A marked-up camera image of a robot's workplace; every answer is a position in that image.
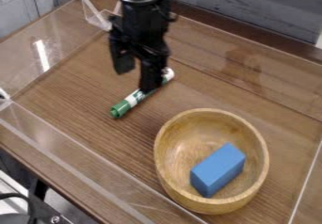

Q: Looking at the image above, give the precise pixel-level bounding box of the blue rectangular block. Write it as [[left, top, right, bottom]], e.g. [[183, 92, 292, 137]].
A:
[[189, 143, 245, 198]]

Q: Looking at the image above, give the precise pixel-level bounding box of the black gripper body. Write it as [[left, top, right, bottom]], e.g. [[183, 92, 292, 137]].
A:
[[109, 0, 177, 60]]

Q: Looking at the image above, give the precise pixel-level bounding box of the green dry erase marker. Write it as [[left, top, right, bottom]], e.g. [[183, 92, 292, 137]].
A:
[[109, 68, 175, 119]]

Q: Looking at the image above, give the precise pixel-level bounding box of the black cable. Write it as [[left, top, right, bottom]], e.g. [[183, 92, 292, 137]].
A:
[[0, 192, 41, 224]]

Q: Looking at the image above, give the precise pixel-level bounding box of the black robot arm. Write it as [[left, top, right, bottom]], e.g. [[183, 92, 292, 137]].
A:
[[108, 0, 176, 93]]

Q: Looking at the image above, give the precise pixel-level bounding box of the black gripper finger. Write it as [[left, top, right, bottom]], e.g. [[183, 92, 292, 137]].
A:
[[109, 40, 134, 74], [138, 56, 167, 93]]

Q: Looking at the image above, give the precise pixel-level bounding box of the clear acrylic corner bracket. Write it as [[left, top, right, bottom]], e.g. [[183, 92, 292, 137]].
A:
[[80, 0, 120, 32]]

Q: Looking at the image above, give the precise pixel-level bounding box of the clear acrylic tray wall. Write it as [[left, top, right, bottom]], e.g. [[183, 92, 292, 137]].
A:
[[0, 100, 205, 224]]

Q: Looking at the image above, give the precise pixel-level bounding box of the brown wooden bowl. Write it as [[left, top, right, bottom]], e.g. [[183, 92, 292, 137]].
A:
[[153, 108, 268, 215]]

